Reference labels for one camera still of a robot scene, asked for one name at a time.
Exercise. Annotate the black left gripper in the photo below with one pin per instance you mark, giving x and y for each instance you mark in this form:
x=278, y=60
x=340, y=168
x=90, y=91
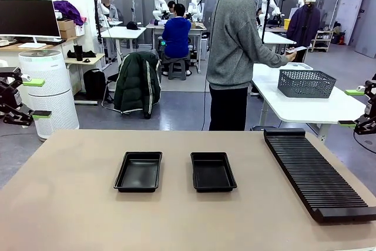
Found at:
x=8, y=98

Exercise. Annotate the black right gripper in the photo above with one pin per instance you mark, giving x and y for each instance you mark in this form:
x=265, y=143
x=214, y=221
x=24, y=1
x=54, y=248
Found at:
x=370, y=104

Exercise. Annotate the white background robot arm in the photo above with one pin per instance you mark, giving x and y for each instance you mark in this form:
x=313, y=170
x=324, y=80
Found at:
x=158, y=1
x=195, y=2
x=268, y=4

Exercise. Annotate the person's grey-sleeved right forearm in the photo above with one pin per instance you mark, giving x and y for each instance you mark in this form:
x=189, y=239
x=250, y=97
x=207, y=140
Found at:
x=270, y=60

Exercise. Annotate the black ESD tray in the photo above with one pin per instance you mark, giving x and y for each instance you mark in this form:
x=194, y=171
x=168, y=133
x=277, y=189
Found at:
x=138, y=171
x=213, y=174

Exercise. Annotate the person's right hand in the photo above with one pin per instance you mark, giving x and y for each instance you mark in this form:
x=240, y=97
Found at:
x=290, y=55

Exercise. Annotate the white air purifier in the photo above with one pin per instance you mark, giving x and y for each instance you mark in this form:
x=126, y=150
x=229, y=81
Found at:
x=50, y=101

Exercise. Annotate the grey plastic mesh basket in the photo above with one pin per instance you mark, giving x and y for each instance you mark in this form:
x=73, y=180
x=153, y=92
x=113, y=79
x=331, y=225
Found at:
x=305, y=85

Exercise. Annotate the light wood monitor desk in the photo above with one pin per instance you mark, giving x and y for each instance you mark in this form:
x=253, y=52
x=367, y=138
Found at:
x=11, y=47

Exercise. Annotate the large white table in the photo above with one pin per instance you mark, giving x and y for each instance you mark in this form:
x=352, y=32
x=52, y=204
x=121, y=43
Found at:
x=293, y=107

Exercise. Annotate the black backpack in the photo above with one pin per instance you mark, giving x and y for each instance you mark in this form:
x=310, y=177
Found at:
x=94, y=85

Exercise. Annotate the black tumbler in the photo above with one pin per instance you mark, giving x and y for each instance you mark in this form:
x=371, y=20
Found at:
x=78, y=54

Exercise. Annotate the white flat box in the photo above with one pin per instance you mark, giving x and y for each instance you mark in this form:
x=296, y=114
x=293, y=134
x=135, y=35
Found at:
x=299, y=66

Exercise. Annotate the black cloth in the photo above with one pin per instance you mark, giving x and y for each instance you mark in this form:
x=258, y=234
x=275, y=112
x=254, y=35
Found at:
x=89, y=54

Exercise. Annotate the small light wood desk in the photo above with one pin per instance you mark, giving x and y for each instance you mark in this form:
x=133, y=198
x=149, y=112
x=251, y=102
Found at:
x=94, y=59

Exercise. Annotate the black slotted board rack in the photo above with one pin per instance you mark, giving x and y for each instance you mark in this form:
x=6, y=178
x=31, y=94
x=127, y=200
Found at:
x=317, y=174

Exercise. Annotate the small cardboard box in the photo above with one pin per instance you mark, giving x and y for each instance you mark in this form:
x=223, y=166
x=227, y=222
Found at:
x=66, y=29

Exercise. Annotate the low wooden shelf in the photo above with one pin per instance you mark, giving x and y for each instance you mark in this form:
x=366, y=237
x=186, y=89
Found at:
x=323, y=36

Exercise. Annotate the black computer monitor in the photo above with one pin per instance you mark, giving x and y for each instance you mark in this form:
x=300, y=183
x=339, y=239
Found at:
x=26, y=17

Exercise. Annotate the purple cloth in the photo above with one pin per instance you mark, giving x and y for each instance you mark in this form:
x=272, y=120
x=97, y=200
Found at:
x=67, y=10

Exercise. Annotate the dark green striped jacket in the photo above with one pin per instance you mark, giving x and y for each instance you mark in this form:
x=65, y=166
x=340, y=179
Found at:
x=132, y=86

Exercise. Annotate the person in dark jacket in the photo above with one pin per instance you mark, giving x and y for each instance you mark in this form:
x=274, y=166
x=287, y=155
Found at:
x=304, y=21

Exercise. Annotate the white background table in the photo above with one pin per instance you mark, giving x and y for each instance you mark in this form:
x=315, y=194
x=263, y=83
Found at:
x=276, y=37

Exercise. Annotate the white standing desk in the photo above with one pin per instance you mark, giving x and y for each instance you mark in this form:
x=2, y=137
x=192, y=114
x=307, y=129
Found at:
x=120, y=32

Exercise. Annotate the seated person in grey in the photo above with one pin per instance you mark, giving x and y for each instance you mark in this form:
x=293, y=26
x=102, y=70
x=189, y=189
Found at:
x=110, y=10

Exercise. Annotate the black cap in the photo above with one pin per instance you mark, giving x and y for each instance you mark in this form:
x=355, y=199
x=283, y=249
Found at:
x=132, y=25

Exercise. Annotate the person in grey sweater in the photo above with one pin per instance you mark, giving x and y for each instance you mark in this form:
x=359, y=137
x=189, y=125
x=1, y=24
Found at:
x=232, y=42

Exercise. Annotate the grey plastic stool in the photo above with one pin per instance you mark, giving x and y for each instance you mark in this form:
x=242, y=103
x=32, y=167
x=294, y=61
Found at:
x=177, y=70

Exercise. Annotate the person in blue sweater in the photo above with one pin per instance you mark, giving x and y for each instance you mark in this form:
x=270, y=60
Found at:
x=176, y=36

